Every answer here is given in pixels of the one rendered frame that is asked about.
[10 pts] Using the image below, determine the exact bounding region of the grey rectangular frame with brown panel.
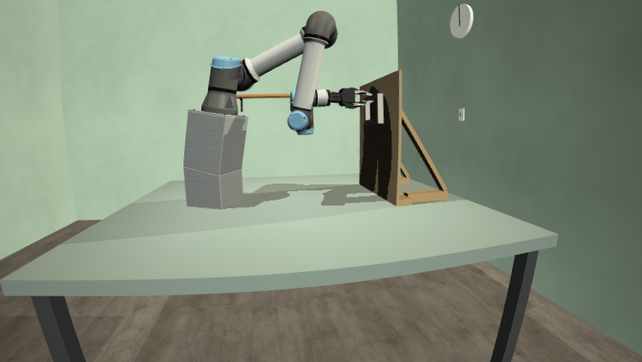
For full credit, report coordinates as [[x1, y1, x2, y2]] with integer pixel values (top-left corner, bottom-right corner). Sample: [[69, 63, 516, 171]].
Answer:
[[363, 93, 384, 124]]

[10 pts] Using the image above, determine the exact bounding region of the brown wooden board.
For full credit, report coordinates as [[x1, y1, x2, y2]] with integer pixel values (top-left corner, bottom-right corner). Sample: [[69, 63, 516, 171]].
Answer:
[[359, 70, 402, 206]]

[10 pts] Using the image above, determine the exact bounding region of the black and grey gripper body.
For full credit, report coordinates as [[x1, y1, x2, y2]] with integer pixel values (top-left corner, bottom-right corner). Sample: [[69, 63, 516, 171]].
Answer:
[[326, 88, 355, 107]]

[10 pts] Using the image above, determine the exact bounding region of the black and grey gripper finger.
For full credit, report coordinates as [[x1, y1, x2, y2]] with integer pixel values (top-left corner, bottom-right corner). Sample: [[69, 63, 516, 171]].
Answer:
[[346, 100, 373, 109], [355, 88, 373, 96]]

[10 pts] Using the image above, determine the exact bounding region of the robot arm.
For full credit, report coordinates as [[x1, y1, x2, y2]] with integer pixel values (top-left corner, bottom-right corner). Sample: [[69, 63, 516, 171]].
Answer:
[[201, 11, 338, 135]]

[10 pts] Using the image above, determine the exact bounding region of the wooden a-frame stand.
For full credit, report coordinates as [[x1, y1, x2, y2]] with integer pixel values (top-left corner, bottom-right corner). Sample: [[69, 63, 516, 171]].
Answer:
[[399, 112, 448, 206]]

